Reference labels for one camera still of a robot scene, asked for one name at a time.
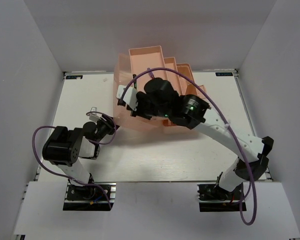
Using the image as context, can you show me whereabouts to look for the table corner label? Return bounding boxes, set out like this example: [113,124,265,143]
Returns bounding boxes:
[65,75,83,80]
[215,72,233,77]

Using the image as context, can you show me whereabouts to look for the blue red long screwdriver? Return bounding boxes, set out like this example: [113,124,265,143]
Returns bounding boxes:
[147,67,155,79]

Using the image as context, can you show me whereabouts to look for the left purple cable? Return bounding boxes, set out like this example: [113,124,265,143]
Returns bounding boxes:
[31,112,117,210]

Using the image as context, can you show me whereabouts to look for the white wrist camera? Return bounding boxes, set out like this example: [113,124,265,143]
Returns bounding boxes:
[86,107,100,123]
[116,85,138,111]

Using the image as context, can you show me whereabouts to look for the thin green precision screwdriver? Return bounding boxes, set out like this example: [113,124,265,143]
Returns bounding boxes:
[132,74,137,89]

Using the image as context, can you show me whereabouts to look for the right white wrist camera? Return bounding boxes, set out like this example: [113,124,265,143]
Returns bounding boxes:
[116,85,138,111]

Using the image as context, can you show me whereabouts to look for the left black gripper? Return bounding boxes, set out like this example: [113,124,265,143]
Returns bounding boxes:
[94,113,127,144]

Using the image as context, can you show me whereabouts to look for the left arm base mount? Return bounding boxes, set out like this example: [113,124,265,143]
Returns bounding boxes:
[62,183,111,212]

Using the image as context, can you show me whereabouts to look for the pink plastic toolbox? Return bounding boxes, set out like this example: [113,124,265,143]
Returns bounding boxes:
[113,45,207,134]

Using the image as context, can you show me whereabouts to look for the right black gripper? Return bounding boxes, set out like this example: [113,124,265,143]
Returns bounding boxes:
[127,92,171,121]

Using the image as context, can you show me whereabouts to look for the left table corner label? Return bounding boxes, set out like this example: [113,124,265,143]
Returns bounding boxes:
[65,75,83,80]

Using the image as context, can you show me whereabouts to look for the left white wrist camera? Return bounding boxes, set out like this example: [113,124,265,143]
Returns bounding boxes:
[86,107,100,123]

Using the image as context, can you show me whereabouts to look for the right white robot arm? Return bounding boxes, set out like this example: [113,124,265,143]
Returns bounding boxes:
[123,77,274,200]

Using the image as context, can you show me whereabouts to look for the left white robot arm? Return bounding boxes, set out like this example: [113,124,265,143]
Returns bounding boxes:
[42,115,119,200]

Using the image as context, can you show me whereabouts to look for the right table corner label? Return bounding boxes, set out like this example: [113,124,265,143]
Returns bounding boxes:
[215,72,233,77]

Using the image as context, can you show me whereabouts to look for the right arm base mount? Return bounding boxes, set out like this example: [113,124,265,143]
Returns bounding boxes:
[197,183,242,213]

